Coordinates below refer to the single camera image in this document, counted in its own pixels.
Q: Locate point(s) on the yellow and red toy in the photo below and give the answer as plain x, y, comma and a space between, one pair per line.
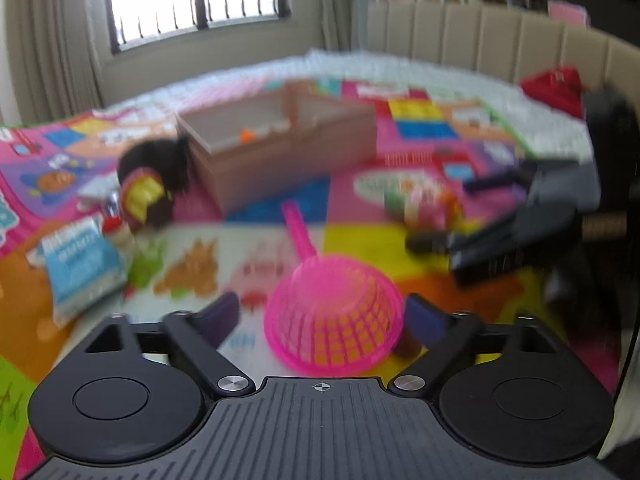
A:
142, 195

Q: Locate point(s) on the black plush toy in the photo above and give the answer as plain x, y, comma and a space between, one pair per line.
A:
155, 155

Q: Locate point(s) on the pink cardboard box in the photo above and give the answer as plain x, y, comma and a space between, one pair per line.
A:
280, 160

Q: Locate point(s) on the pink plastic strainer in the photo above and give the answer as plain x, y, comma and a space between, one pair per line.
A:
330, 305

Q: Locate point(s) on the green and orange toy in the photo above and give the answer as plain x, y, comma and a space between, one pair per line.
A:
425, 202

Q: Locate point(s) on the beige curtain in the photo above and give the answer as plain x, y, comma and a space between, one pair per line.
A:
50, 35
340, 5

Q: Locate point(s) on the pink card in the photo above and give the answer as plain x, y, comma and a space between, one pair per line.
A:
567, 12

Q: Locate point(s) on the red cloth bag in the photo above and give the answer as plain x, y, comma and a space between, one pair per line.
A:
552, 90

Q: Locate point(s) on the white quilted bedspread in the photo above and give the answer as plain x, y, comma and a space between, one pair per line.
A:
400, 67

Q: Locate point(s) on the colourful printed play mat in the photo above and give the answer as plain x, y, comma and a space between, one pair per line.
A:
360, 250

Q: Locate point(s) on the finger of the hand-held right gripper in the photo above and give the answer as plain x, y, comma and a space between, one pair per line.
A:
490, 250
500, 180

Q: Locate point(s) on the blue and white packet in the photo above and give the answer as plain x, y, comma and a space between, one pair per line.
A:
80, 265

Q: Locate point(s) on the beige padded headboard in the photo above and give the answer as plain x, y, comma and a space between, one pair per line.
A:
500, 35

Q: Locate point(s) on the dark-framed barred window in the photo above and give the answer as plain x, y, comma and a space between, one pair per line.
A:
200, 0

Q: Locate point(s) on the small orange toy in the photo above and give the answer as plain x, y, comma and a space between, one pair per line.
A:
246, 135

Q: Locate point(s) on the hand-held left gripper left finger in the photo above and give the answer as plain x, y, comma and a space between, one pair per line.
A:
222, 312

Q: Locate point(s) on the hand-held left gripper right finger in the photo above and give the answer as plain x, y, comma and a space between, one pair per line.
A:
425, 317

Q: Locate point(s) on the small red-capped white bottle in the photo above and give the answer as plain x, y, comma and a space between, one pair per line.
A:
119, 230

